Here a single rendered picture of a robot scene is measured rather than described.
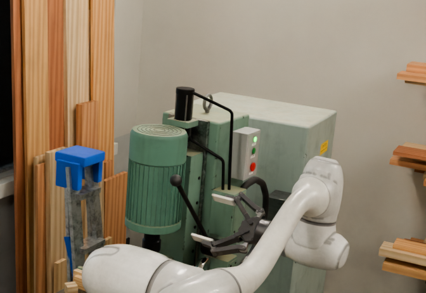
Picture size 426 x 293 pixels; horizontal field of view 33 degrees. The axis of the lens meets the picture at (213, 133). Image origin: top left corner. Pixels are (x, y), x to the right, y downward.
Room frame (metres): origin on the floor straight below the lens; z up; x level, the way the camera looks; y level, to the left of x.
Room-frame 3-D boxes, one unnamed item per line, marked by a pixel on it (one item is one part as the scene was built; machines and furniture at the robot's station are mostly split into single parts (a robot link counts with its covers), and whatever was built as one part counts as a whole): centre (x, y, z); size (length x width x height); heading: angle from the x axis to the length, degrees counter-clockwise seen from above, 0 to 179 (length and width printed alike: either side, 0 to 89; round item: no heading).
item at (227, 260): (2.23, -0.06, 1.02); 0.09 x 0.07 x 0.12; 62
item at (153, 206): (2.14, 0.16, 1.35); 0.18 x 0.18 x 0.31
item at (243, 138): (2.35, -0.11, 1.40); 0.10 x 0.06 x 0.16; 152
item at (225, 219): (2.26, -0.07, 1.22); 0.09 x 0.08 x 0.15; 152
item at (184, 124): (2.26, 0.10, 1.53); 0.08 x 0.08 x 0.17; 62
